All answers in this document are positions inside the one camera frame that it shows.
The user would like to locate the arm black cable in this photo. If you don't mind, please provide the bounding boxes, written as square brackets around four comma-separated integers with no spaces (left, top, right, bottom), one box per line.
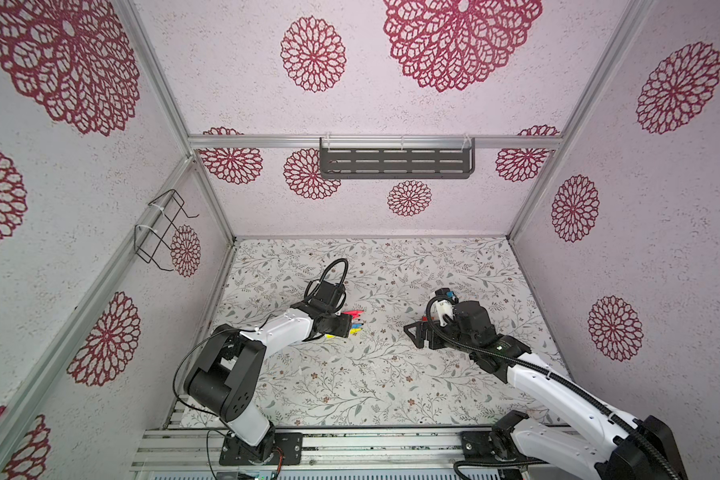
[424,293,682,480]
[172,257,350,418]

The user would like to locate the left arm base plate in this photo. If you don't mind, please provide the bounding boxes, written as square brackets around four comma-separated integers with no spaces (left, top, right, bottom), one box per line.
[219,431,304,467]

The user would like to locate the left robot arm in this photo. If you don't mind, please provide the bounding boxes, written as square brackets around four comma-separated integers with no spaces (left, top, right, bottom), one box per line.
[184,307,356,448]

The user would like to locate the upper pink highlighter pen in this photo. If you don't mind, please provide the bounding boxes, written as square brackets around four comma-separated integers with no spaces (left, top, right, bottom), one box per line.
[342,310,364,318]

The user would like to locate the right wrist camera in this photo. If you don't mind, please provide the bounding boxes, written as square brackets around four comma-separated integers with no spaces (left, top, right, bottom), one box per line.
[426,288,459,328]

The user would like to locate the aluminium front rail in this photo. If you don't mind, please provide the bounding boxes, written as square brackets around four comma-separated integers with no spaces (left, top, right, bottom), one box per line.
[128,425,490,475]

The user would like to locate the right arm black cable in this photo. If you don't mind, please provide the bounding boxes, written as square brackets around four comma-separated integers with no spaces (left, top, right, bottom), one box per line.
[424,293,682,480]

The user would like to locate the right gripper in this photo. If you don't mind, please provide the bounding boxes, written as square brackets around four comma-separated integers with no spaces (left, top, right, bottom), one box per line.
[402,317,476,358]

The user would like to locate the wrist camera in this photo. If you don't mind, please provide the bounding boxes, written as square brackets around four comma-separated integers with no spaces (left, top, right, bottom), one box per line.
[313,281,346,313]
[426,288,459,328]

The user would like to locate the grey slotted wall shelf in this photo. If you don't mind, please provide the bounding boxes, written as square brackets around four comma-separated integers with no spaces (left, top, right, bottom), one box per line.
[318,138,476,180]

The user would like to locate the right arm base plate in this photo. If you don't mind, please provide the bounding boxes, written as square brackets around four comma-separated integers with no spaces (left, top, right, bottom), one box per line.
[460,430,545,468]

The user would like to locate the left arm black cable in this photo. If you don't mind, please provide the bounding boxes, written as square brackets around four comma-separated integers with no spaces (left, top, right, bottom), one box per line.
[172,257,350,418]

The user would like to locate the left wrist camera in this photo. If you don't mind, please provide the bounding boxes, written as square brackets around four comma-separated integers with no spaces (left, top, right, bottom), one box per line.
[313,281,346,313]

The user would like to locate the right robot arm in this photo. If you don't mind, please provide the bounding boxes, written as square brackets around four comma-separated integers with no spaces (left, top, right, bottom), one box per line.
[403,289,688,479]

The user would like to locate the black wire wall rack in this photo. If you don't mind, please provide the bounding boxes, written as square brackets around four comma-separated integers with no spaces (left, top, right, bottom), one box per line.
[132,189,199,272]

